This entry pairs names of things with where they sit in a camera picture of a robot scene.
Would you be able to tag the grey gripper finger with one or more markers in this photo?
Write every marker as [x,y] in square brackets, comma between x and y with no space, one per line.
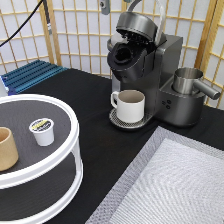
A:
[105,6]

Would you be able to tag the grey coffee machine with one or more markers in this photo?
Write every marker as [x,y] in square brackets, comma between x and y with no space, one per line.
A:
[143,58]

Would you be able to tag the white coffee pod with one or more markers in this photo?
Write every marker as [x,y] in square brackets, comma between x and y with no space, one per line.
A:
[43,131]

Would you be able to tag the wooden shoji screen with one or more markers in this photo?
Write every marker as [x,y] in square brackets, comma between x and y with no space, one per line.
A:
[74,34]

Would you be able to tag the white ceramic mug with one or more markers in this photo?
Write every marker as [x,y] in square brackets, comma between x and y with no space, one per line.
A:
[129,105]

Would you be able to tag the steel milk frother jug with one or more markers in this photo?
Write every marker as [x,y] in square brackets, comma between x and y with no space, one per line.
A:
[188,81]

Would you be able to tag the black tablecloth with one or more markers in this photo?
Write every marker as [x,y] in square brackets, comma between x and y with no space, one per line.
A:
[106,150]

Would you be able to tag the tan wooden cup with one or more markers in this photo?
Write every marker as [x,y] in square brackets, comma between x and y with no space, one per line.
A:
[8,150]

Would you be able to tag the white two-tier round shelf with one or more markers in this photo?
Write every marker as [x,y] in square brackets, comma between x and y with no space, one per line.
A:
[46,178]

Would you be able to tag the grey woven placemat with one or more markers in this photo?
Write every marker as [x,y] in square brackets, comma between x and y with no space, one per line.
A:
[172,180]

